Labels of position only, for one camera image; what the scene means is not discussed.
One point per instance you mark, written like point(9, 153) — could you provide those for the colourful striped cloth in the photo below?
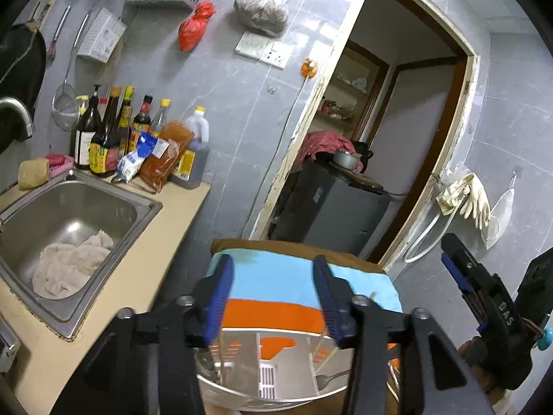
point(268, 276)

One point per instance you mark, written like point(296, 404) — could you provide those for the black wok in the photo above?
point(21, 65)

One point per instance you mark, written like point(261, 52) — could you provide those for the dark wooden board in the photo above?
point(363, 179)

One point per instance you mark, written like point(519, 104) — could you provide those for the small steel pot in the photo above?
point(344, 161)

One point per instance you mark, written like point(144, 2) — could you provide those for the green bottle with yellow pump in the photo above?
point(82, 106)

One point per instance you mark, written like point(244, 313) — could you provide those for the beige kitchen counter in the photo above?
point(129, 276)

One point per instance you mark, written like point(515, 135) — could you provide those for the pink cloth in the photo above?
point(324, 142)

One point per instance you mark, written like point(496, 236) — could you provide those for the white dishcloth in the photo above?
point(69, 268)

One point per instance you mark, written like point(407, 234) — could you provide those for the black bag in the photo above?
point(365, 155)

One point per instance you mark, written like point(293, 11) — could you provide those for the orange spice packet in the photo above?
point(168, 155)

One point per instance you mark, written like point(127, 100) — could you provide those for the white wall switch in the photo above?
point(250, 44)

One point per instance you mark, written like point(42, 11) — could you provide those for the cream rubber glove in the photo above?
point(451, 196)
point(475, 199)

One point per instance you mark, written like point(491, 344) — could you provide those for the clear bottle with yellow cap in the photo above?
point(159, 119)

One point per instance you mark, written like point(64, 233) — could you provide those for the grey cabinet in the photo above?
point(337, 212)

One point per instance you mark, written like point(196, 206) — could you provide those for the stainless steel sink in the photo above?
point(65, 207)

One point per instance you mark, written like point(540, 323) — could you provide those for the white plastic utensil caddy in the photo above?
point(281, 333)

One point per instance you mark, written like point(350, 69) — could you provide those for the steel mesh strainer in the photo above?
point(65, 108)

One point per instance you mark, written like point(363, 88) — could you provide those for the blue and white packet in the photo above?
point(138, 158)

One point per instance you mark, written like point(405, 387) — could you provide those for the red plastic bag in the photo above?
point(192, 30)

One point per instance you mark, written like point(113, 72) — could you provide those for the dark bottle with red cap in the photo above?
point(141, 123)

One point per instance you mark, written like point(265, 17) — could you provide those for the black electric cooker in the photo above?
point(6, 346)

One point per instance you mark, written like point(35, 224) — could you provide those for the curved steel faucet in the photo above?
point(19, 114)

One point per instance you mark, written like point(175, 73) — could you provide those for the large dark oil jug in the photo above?
point(194, 155)

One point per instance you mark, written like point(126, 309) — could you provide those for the wooden shelf unit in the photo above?
point(380, 86)

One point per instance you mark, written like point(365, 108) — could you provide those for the orange wall hook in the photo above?
point(309, 67)

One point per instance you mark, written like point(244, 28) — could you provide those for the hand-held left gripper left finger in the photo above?
point(218, 298)

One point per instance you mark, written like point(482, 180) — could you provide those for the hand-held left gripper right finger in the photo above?
point(328, 298)

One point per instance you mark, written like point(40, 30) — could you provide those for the dark soy sauce bottle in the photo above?
point(103, 151)

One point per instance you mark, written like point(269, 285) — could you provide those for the clear bag of dried goods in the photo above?
point(263, 8)

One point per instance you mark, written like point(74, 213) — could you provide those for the worn white door frame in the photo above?
point(432, 8)

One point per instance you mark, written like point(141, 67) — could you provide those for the steel fork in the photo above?
point(324, 382)

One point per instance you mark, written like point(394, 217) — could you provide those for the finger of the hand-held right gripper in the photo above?
point(462, 268)

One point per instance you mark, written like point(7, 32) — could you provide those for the yellow sponge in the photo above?
point(33, 173)

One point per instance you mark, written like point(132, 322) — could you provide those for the person's right hand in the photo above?
point(471, 352)

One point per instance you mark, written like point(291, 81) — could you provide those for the brown pump bottle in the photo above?
point(86, 138)

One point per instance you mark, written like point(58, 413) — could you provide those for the white mesh bag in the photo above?
point(499, 220)

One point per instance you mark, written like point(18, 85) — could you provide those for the dark bottle with yellow label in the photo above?
point(125, 116)

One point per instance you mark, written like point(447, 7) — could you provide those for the hanging steel utensil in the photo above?
point(61, 28)

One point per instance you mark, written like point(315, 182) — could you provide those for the small white hanging basket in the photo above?
point(101, 36)

